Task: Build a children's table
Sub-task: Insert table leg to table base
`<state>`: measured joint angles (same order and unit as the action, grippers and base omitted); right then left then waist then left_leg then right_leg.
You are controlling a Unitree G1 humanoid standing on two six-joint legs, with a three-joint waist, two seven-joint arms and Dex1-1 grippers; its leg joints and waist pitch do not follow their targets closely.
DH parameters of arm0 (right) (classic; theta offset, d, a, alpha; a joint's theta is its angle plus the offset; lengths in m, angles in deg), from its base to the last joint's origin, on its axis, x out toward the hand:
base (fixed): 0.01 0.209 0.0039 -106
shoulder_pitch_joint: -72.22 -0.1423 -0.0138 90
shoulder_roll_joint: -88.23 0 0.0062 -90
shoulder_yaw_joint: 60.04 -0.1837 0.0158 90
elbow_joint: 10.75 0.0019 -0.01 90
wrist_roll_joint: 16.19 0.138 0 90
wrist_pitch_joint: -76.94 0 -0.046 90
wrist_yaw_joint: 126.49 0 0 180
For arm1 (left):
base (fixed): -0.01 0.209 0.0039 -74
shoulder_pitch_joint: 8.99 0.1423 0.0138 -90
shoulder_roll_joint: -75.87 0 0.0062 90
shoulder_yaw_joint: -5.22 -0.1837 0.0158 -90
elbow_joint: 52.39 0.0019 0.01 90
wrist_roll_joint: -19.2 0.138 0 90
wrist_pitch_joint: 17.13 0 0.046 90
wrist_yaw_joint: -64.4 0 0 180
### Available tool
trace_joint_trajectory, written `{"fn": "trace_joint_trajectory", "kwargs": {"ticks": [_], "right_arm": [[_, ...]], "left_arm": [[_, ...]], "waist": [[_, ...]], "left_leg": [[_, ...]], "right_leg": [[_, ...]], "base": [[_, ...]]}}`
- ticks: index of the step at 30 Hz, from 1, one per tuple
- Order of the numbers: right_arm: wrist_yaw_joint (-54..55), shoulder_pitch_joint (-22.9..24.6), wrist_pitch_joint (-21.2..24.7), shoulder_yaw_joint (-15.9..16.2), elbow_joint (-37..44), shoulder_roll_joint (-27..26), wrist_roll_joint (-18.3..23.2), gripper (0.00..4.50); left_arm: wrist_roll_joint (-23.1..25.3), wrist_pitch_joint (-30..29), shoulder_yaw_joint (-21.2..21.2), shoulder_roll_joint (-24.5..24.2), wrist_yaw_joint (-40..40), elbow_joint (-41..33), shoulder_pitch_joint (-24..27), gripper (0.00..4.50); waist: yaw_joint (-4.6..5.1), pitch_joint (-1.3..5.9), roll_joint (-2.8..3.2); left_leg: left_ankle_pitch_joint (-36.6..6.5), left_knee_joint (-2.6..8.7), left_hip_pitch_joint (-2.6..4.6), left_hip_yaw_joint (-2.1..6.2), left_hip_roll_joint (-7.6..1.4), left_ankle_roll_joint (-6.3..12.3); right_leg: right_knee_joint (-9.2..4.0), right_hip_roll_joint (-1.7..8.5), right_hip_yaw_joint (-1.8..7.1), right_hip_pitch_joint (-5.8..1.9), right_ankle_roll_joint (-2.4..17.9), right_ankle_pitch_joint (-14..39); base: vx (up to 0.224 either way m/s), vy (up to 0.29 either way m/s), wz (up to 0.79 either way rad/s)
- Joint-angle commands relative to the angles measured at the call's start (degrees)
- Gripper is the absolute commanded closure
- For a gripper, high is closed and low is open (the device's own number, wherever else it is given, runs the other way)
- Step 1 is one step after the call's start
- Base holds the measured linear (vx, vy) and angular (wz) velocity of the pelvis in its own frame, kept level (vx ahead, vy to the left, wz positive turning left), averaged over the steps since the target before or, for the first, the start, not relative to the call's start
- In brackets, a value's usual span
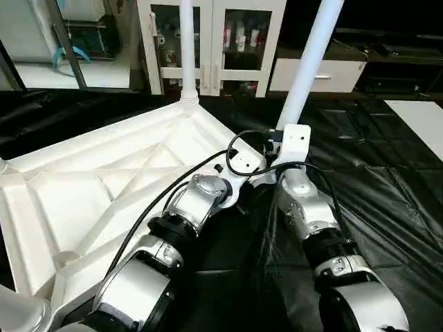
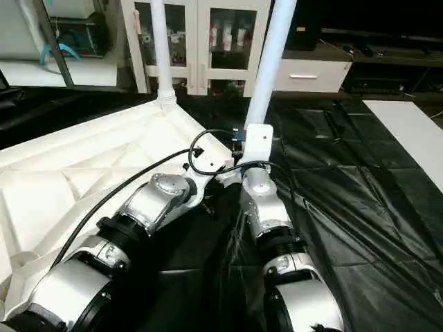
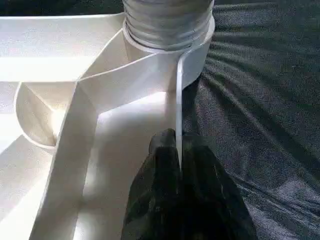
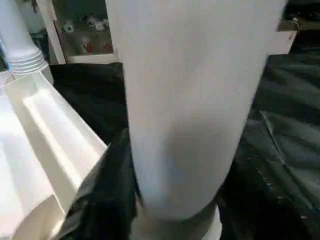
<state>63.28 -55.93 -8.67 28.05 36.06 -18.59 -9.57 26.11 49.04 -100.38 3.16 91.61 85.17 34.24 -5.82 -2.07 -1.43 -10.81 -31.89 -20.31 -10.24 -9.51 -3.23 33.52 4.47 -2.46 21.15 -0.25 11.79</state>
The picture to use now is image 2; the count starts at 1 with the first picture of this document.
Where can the white plastic table leg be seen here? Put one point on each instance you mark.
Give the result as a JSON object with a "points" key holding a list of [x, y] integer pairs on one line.
{"points": [[161, 48], [270, 62]]}

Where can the white plastic table top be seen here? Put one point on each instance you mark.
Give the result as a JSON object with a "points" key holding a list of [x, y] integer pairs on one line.
{"points": [[69, 173]]}

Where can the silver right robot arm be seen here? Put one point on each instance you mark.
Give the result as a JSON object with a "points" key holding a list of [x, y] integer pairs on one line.
{"points": [[270, 214]]}

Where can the white glass door cabinet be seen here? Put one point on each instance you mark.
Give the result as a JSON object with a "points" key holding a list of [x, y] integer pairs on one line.
{"points": [[201, 41]]}

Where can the white drawer unit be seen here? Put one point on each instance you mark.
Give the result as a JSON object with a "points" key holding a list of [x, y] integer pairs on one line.
{"points": [[311, 75]]}

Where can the black work mat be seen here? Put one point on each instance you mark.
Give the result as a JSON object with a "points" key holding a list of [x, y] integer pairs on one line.
{"points": [[346, 207]]}

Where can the black low shelf unit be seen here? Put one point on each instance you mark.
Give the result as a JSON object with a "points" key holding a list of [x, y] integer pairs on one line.
{"points": [[374, 28]]}

